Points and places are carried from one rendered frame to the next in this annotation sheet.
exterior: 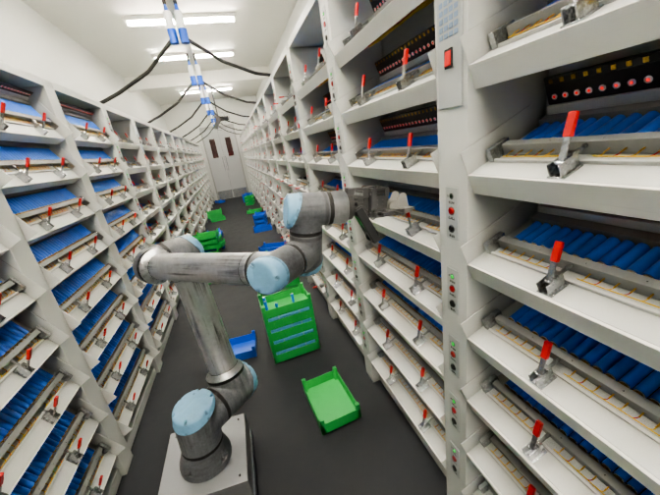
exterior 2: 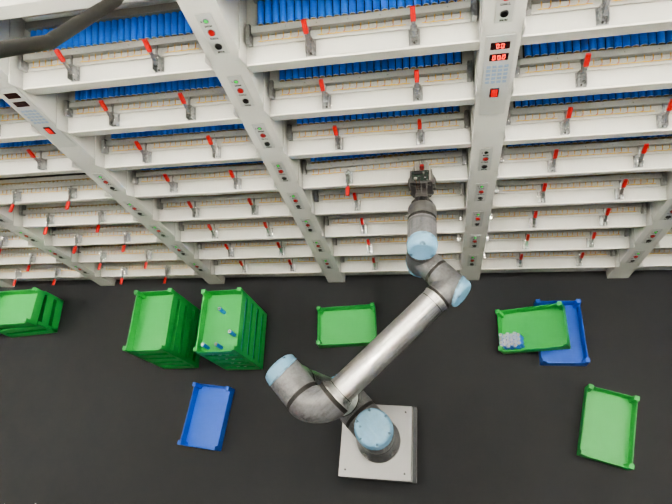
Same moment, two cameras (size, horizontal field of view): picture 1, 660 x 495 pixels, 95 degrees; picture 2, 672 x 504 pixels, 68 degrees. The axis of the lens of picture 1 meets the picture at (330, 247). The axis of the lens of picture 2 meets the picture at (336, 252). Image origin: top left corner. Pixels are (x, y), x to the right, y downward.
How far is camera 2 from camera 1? 1.53 m
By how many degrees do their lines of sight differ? 55
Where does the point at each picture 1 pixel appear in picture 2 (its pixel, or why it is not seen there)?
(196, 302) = not seen: hidden behind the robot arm
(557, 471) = (545, 222)
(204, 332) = not seen: hidden behind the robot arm
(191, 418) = (388, 428)
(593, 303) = (572, 164)
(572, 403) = (558, 198)
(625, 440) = (581, 196)
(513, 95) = not seen: hidden behind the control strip
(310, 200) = (433, 229)
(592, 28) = (592, 90)
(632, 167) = (591, 120)
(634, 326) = (590, 166)
